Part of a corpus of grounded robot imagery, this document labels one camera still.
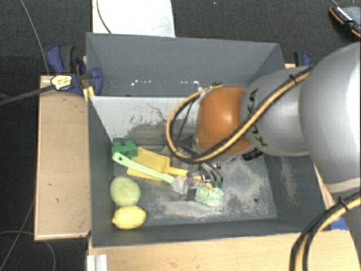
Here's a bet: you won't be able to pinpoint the light green round sponge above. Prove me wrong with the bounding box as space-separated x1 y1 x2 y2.
109 176 142 207

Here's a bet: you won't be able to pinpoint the yellow lemon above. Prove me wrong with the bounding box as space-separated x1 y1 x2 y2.
111 205 147 231

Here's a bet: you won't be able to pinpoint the green toy brick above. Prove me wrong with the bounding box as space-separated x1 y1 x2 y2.
111 139 138 158

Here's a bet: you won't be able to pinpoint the black cylinder on white bracket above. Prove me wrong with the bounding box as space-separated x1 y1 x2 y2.
241 148 264 161

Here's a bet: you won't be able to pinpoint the pale wood flat board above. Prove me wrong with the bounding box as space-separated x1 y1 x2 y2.
33 75 93 241

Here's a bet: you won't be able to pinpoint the grey metal bin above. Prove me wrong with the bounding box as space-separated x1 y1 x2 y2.
85 32 331 248

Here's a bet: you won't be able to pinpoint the light green dish brush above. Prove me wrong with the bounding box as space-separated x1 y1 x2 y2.
112 152 224 208

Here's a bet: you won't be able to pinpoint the yellow plastic dustpan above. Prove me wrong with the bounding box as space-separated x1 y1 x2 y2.
126 146 189 182

